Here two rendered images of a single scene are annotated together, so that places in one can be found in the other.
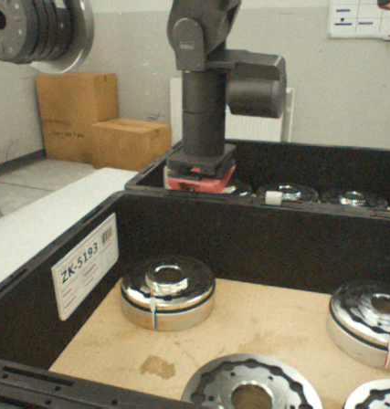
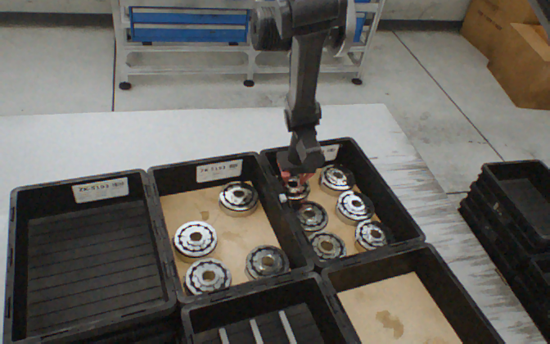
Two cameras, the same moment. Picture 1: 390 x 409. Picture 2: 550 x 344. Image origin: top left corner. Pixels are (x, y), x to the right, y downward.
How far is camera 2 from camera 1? 0.90 m
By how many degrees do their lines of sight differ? 43
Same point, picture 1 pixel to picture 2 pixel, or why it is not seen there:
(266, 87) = (302, 155)
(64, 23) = (332, 36)
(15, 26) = not seen: hidden behind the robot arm
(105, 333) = (209, 195)
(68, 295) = (202, 176)
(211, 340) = (226, 223)
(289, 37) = not seen: outside the picture
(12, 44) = not seen: hidden behind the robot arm
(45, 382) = (154, 192)
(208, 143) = (291, 158)
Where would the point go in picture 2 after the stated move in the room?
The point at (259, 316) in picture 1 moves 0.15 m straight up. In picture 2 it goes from (249, 231) to (254, 191)
